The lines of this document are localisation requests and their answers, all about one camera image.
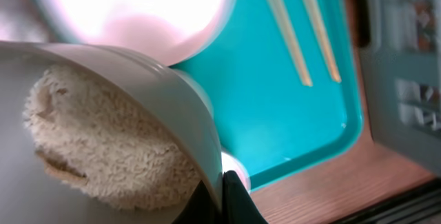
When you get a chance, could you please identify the grey dishwasher rack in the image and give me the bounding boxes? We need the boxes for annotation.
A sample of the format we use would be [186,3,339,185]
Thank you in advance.
[358,0,440,175]

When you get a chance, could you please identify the grey bowl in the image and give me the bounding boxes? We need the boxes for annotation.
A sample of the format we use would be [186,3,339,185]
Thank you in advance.
[1,42,223,223]

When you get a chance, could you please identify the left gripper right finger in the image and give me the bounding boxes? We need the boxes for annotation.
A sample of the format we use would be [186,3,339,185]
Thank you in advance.
[222,170,267,224]

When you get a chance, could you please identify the wooden chopstick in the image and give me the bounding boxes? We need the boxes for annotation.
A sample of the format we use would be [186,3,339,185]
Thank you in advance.
[267,0,313,87]
[303,0,341,83]

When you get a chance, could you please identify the cooked rice pile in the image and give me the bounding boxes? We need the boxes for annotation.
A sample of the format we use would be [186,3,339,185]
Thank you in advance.
[23,65,200,210]

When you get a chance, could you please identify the large white plate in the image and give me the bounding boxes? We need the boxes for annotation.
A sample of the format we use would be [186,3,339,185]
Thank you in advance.
[35,0,236,65]

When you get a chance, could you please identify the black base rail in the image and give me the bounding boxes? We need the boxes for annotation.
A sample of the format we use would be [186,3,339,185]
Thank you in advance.
[332,179,440,224]

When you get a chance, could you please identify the teal serving tray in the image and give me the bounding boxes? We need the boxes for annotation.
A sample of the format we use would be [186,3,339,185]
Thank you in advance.
[178,0,363,190]

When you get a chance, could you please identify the left wooden chopstick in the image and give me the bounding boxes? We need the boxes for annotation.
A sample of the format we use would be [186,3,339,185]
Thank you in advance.
[267,0,313,87]

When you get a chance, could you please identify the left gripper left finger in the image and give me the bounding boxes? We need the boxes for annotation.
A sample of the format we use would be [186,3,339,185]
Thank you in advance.
[172,181,221,224]

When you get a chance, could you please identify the right wooden chopstick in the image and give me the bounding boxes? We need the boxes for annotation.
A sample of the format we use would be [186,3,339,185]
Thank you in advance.
[303,0,341,83]

